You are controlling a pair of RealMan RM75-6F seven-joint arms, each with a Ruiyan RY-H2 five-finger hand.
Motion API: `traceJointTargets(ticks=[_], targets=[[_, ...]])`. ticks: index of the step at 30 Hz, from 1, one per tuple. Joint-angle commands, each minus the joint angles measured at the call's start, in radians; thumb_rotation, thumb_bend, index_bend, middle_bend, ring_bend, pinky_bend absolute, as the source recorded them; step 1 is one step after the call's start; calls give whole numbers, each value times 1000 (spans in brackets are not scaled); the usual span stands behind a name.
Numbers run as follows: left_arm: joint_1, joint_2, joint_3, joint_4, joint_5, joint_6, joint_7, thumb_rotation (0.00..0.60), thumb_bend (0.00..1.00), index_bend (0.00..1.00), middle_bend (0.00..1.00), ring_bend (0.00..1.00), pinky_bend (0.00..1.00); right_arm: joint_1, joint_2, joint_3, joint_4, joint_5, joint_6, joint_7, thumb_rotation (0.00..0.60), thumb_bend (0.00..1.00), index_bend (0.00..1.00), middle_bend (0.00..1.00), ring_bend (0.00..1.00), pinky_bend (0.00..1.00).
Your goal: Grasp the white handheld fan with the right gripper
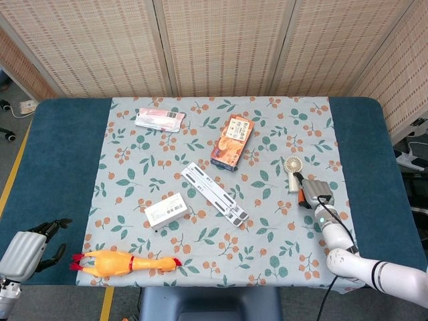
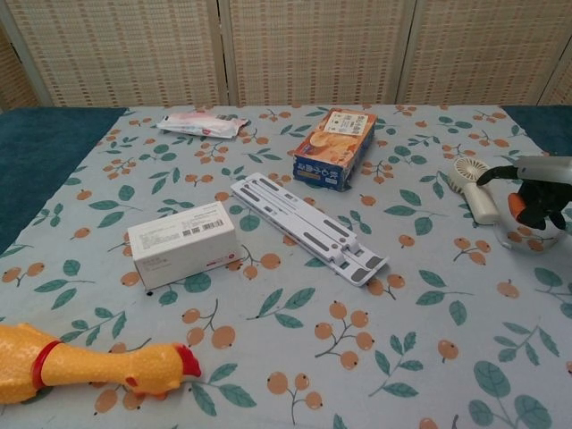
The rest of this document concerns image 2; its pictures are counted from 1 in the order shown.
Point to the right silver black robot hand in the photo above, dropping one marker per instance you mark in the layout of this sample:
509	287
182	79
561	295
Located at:
543	196

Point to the white handheld fan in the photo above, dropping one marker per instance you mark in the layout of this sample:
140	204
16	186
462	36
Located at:
480	201

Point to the woven bamboo screen panel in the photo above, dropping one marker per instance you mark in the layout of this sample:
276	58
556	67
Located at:
13	76
563	53
125	49
317	49
478	49

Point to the orange blue cookie box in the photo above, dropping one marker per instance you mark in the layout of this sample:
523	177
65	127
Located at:
333	149

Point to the white folding laptop stand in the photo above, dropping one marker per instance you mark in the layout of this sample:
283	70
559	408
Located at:
304	221

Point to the floral print tablecloth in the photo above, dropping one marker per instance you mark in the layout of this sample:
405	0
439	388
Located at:
313	335

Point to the pink white snack packet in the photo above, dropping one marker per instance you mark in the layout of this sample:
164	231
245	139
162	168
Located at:
201	124

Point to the white cardboard product box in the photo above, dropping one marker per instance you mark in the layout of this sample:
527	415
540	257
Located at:
183	243

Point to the yellow rubber chicken toy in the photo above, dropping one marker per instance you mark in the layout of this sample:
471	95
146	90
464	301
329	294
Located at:
94	366

